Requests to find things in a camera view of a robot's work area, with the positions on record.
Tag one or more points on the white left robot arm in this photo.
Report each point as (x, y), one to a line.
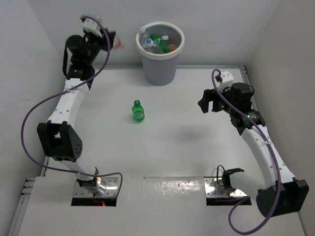
(57, 135)

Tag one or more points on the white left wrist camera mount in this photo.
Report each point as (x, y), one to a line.
(90, 26)

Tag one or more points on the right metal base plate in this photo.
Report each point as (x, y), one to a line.
(214, 189)

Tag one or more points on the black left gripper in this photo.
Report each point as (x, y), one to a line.
(102, 40)

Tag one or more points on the red cap cola bottle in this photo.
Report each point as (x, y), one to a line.
(117, 43)

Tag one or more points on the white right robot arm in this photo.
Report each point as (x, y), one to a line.
(236, 101)

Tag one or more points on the grey plastic waste bin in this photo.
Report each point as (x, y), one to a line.
(160, 68)

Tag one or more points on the aluminium frame rail left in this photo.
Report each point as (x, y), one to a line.
(23, 86)

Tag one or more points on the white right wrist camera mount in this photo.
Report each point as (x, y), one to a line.
(225, 80)

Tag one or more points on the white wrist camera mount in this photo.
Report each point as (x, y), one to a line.
(90, 26)
(225, 80)

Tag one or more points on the metal base plate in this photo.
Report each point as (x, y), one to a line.
(100, 187)
(214, 189)

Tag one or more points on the large clear bottle white cap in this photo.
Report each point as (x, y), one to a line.
(165, 37)

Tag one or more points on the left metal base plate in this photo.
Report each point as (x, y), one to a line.
(100, 187)

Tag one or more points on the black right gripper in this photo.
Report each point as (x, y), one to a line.
(208, 96)

